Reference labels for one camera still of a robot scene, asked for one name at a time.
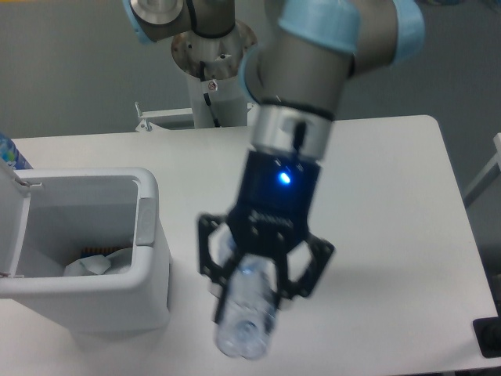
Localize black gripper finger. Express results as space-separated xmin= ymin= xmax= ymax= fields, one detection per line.
xmin=196 ymin=212 xmax=246 ymax=326
xmin=272 ymin=233 xmax=336 ymax=309

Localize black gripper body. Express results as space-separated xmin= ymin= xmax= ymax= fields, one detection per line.
xmin=227 ymin=151 xmax=321 ymax=265

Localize clear plastic water bottle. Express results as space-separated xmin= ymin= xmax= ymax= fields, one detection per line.
xmin=213 ymin=229 xmax=279 ymax=360

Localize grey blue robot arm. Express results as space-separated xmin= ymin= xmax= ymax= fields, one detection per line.
xmin=123 ymin=1 xmax=425 ymax=324

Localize white open trash can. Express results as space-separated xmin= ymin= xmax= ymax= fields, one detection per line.
xmin=1 ymin=164 xmax=171 ymax=332

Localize blue snack package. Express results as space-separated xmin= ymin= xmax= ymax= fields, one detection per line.
xmin=80 ymin=247 xmax=121 ymax=259

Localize blue labelled bottle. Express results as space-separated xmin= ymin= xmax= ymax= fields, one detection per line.
xmin=0 ymin=133 xmax=33 ymax=170

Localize black cable on pedestal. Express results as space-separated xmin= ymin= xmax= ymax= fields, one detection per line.
xmin=199 ymin=60 xmax=221 ymax=128

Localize white metal base frame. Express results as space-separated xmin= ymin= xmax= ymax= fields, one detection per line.
xmin=133 ymin=101 xmax=259 ymax=132

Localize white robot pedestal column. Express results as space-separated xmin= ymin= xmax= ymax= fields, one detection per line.
xmin=171 ymin=20 xmax=258 ymax=128

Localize black table clamp mount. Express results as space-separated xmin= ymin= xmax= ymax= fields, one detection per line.
xmin=473 ymin=316 xmax=500 ymax=359

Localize white frame leg right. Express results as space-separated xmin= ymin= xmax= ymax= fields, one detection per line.
xmin=463 ymin=133 xmax=500 ymax=208

